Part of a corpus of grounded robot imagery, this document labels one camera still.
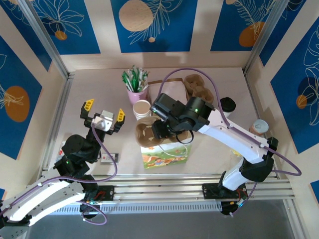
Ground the brown pulp cup carrier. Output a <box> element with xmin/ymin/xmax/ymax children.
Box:
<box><xmin>135</xmin><ymin>116</ymin><xmax>175</xmax><ymax>148</ymax></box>

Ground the stack of white paper cups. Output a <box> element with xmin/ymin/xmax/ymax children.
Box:
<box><xmin>133</xmin><ymin>99</ymin><xmax>152</xmax><ymax>121</ymax></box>

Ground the white printed paper bag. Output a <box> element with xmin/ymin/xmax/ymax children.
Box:
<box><xmin>140</xmin><ymin>129</ymin><xmax>194</xmax><ymax>170</ymax></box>

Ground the black cup lid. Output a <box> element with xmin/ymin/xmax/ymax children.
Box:
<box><xmin>219</xmin><ymin>96</ymin><xmax>237</xmax><ymax>113</ymax></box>

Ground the pink cup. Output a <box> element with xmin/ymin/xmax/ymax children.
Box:
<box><xmin>126</xmin><ymin>86</ymin><xmax>150</xmax><ymax>107</ymax></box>

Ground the stack of pulp cup carriers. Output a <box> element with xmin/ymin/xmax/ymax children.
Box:
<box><xmin>183</xmin><ymin>74</ymin><xmax>215</xmax><ymax>104</ymax></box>

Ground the small white card packet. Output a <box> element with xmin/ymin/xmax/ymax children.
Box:
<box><xmin>99</xmin><ymin>152</ymin><xmax>120</xmax><ymax>165</ymax></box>

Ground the green white wrapped straws bundle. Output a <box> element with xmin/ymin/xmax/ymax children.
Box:
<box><xmin>121</xmin><ymin>65</ymin><xmax>150</xmax><ymax>93</ymax></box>

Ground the small yogurt cup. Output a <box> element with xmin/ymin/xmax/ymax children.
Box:
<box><xmin>249</xmin><ymin>119</ymin><xmax>270</xmax><ymax>136</ymax></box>

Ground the aluminium side rail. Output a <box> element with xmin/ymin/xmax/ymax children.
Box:
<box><xmin>36</xmin><ymin>71</ymin><xmax>75</xmax><ymax>186</ymax></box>
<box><xmin>243</xmin><ymin>69</ymin><xmax>281</xmax><ymax>179</ymax></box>

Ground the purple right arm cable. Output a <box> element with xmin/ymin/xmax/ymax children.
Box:
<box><xmin>159</xmin><ymin>68</ymin><xmax>302</xmax><ymax>219</ymax></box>

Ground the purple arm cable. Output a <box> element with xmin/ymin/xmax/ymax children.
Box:
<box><xmin>159</xmin><ymin>68</ymin><xmax>302</xmax><ymax>219</ymax></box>
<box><xmin>0</xmin><ymin>124</ymin><xmax>118</xmax><ymax>226</ymax></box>

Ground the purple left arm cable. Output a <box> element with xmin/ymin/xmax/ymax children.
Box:
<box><xmin>0</xmin><ymin>124</ymin><xmax>118</xmax><ymax>226</ymax></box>

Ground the aluminium rail beam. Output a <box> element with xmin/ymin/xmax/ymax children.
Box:
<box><xmin>21</xmin><ymin>174</ymin><xmax>296</xmax><ymax>204</ymax></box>

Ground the white slotted cable duct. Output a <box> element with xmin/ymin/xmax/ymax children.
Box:
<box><xmin>31</xmin><ymin>201</ymin><xmax>223</xmax><ymax>215</ymax></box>

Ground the aluminium frame post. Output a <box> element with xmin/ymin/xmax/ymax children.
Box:
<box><xmin>243</xmin><ymin>0</ymin><xmax>287</xmax><ymax>74</ymax></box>
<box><xmin>18</xmin><ymin>0</ymin><xmax>72</xmax><ymax>79</ymax></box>

